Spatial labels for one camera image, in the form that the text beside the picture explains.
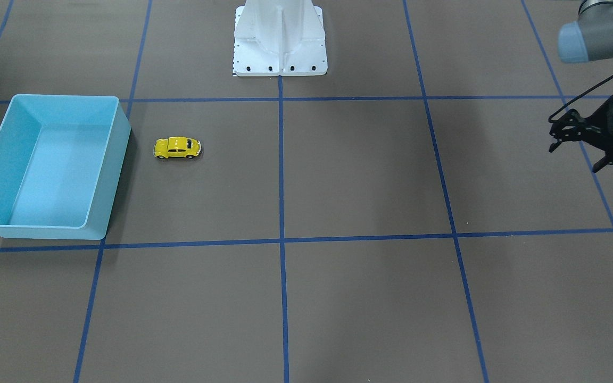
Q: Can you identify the light blue plastic bin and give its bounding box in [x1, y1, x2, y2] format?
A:
[0, 94, 131, 240]

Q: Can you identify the yellow beetle toy car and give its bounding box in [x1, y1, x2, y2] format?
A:
[153, 136, 203, 159]

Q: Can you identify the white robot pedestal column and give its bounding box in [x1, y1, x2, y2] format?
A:
[232, 1, 328, 77]

